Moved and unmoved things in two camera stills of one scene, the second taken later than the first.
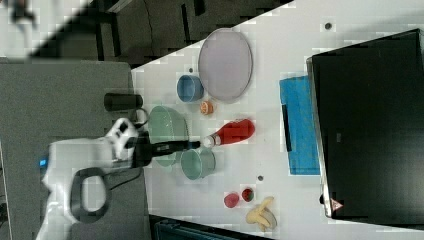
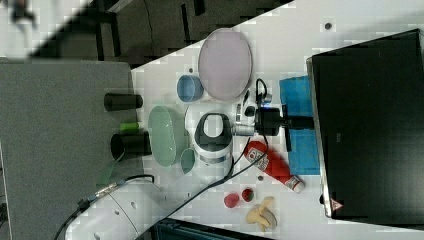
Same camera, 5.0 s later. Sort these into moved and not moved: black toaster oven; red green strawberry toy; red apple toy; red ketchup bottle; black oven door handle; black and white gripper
Moved: black and white gripper; red ketchup bottle
Not moved: black oven door handle; black toaster oven; red apple toy; red green strawberry toy
